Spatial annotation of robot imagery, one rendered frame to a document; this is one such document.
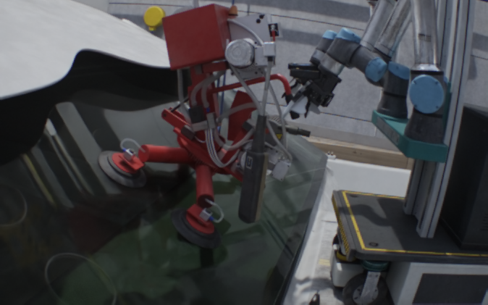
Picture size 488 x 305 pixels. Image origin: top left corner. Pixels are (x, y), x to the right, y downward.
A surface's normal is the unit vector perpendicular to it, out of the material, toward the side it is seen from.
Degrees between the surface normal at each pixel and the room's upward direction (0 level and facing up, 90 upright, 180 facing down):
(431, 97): 97
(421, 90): 97
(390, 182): 90
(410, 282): 90
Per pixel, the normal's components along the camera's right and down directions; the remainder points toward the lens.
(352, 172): -0.21, 0.18
